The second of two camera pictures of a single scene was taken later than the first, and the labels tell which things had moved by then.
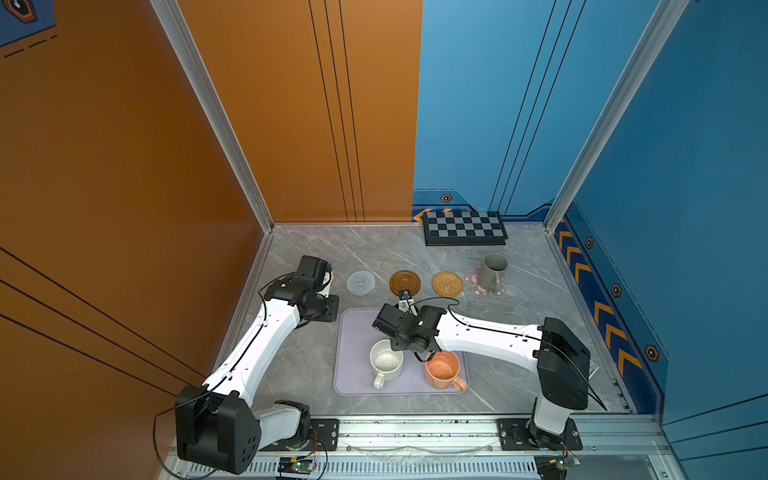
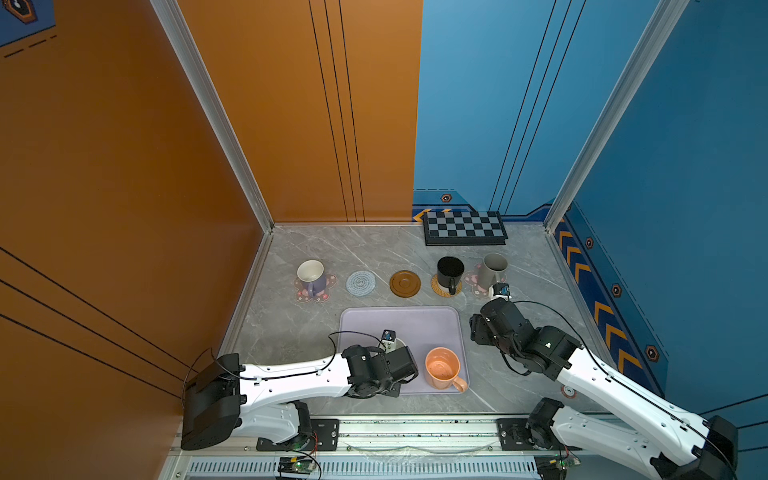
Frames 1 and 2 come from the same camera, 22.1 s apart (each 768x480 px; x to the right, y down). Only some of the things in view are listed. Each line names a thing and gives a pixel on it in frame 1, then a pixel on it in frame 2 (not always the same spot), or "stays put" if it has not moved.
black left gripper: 331,314 → 395,391
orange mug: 441,371 stays put
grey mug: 490,271 stays put
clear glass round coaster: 361,283 stays put
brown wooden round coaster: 404,280 stays put
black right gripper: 395,345 → 477,328
